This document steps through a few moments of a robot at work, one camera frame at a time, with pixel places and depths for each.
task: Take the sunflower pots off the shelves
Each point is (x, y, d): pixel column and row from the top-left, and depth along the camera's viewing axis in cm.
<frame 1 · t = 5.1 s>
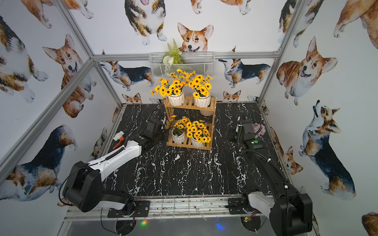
left hand: (168, 128, 88), fingers closed
right hand: (230, 130, 82), fingers open
wooden two-tier shelf: (192, 115, 116), on the table
bottom left sunflower pot: (177, 132, 92), point 12 cm above the table
bottom right sunflower pot: (198, 133, 83), point 19 cm above the table
beige pot green plant: (206, 112, 112), point 5 cm above the table
white orange spray bottle: (119, 136, 101), point 2 cm above the table

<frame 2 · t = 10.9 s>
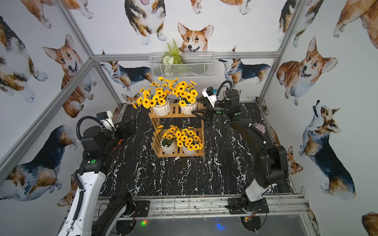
left hand: (129, 118, 71), fingers open
right hand: (192, 105, 74), fingers open
bottom left sunflower pot: (168, 141, 87), point 12 cm above the table
bottom right sunflower pot: (191, 143, 81), point 17 cm above the table
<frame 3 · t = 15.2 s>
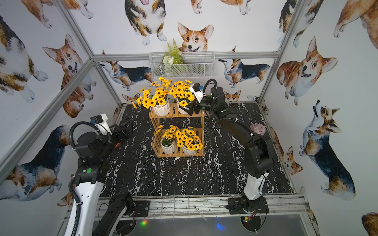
left hand: (126, 120, 68), fingers open
right hand: (180, 99, 76), fingers open
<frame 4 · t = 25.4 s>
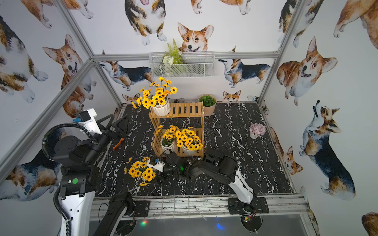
left hand: (122, 113, 57), fingers open
right hand: (146, 174, 79), fingers open
top right sunflower pot: (139, 169, 75), point 14 cm above the table
